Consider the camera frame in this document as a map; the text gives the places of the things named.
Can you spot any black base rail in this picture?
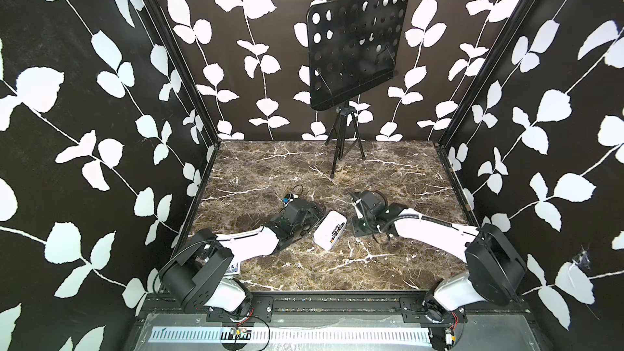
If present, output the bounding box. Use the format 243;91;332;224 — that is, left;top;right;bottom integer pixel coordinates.
145;292;532;325

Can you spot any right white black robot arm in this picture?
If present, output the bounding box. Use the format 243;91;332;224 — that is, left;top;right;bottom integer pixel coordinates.
349;190;527;322

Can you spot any white digital alarm clock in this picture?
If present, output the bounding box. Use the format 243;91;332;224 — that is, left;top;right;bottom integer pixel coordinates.
313;210;347;251

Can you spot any blue playing card deck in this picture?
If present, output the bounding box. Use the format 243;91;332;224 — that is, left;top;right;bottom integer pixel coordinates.
226;262;241;276

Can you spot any black perforated music stand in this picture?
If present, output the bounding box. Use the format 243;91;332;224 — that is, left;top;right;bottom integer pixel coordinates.
305;0;409;162

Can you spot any white slotted cable duct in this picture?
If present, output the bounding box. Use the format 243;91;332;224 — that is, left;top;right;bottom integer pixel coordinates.
147;327;431;347

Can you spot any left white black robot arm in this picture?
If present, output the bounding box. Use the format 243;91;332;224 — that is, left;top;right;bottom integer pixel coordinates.
157;198;326;321

